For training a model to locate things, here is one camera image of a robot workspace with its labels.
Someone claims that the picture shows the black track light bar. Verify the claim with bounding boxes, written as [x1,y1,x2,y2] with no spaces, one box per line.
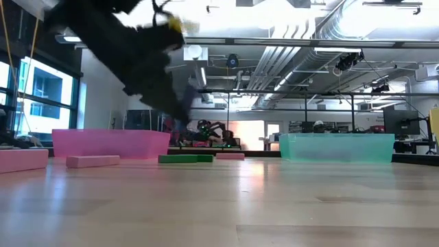
[362,0,423,15]

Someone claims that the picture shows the black background monitor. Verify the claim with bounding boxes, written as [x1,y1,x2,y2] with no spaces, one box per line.
[383,108,422,136]

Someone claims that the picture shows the yellow translucent plastic bin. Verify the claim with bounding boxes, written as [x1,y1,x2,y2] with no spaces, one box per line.
[428,107,439,138]

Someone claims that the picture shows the long linear ceiling light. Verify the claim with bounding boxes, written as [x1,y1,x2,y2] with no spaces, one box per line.
[54,33,439,49]

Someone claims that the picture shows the short ceiling light strip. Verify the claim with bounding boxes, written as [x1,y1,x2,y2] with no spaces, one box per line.
[313,47,364,54]

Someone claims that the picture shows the thin orange cable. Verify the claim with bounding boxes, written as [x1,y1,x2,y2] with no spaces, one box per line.
[0,0,40,138]

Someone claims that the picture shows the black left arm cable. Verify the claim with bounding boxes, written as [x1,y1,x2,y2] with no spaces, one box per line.
[150,0,176,21]

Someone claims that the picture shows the red background equipment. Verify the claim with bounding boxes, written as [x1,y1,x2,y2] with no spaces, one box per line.
[163,116,182,147]

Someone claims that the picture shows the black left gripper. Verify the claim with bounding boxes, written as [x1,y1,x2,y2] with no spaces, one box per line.
[102,51,190,124]

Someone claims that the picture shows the teal translucent plastic bin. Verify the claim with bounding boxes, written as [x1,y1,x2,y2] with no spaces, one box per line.
[278,132,396,164]

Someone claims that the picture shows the black background rail frame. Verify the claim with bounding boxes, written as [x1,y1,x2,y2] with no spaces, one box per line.
[197,89,439,133]

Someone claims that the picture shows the black ceiling camera cluster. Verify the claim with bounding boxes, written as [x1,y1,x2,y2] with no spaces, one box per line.
[335,51,365,72]

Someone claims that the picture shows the black aluminium rig frame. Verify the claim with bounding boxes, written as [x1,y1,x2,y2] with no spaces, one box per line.
[167,146,436,166]

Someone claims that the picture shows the silver ceiling ducts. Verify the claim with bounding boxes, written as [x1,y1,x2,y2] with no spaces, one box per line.
[246,13,344,104]

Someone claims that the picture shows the large dark-framed window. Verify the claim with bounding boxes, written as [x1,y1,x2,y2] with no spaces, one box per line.
[0,54,83,143]

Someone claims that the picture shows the pink wooden block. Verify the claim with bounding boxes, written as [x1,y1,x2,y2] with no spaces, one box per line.
[0,148,49,175]
[215,152,246,161]
[65,154,121,169]

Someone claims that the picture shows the pink translucent plastic bin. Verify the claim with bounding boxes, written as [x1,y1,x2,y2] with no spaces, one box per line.
[51,128,171,160]

